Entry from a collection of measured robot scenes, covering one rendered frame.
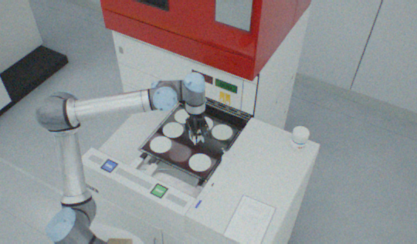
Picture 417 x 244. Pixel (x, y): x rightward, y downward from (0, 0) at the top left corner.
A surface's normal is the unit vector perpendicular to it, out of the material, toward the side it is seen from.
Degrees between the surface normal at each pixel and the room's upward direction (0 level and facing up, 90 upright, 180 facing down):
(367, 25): 90
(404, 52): 90
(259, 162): 0
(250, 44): 90
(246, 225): 0
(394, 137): 0
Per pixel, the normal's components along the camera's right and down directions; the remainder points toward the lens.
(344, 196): 0.01, -0.68
